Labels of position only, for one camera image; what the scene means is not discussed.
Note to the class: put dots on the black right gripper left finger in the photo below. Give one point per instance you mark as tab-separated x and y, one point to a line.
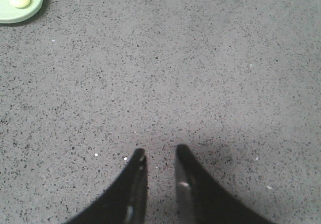
125	200

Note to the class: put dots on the light green plastic tray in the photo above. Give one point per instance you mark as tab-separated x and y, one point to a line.
15	11

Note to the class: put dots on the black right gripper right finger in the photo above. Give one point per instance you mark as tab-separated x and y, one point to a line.
201	199

